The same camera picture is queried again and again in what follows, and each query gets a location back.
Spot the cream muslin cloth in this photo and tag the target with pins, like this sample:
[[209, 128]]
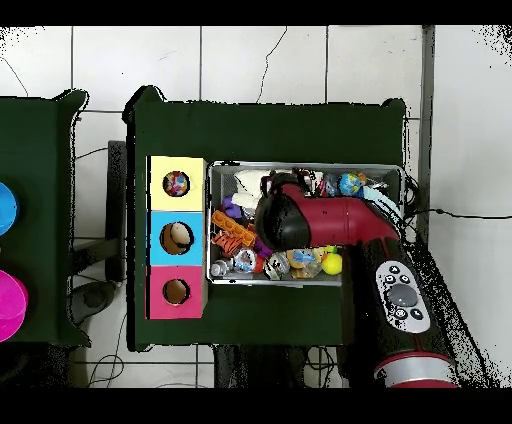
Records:
[[248, 180]]

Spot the colourful dotted cloth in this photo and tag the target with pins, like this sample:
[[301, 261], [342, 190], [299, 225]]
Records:
[[176, 184]]

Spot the mint green muslin cloth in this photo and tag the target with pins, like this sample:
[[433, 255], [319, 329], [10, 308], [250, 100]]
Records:
[[374, 195]]

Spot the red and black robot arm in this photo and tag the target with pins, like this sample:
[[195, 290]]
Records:
[[332, 218]]

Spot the wooden box with three holes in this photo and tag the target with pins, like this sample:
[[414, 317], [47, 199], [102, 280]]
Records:
[[156, 312]]

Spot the orange toy building block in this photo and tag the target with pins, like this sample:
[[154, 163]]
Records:
[[234, 228]]

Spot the tiger plush toy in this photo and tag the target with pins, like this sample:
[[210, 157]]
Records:
[[228, 244]]

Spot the crumpled clear plastic packet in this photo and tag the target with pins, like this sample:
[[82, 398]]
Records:
[[244, 260]]

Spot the dark green tablecloth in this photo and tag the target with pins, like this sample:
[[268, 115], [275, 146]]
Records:
[[260, 132], [36, 140]]

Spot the plain yellow ball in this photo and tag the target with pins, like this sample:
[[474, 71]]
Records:
[[332, 264]]

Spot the globe print ball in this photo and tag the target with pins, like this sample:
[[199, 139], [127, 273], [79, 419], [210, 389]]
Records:
[[350, 184]]

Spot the blue plastic bowl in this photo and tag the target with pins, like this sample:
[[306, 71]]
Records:
[[6, 208]]

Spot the magenta plastic bowl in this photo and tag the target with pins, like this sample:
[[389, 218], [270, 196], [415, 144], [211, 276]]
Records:
[[10, 304]]

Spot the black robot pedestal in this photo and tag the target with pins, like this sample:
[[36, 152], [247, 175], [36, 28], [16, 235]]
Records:
[[260, 368]]

